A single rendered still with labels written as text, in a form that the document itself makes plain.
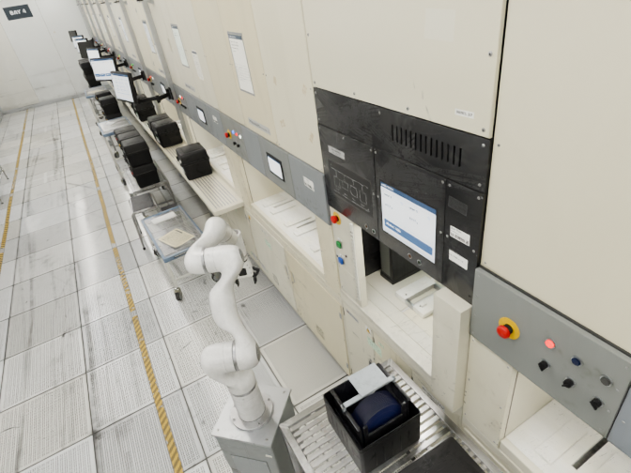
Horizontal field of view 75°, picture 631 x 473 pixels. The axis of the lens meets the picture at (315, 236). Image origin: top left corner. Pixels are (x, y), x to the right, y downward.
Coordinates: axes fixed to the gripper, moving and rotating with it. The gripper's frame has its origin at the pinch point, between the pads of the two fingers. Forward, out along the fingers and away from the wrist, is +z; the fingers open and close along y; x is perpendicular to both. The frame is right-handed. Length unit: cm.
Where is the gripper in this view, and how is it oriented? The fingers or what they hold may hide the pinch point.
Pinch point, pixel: (246, 282)
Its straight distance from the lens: 223.8
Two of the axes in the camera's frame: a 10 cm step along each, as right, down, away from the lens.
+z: 1.4, 8.3, 5.5
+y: 9.9, -1.6, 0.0
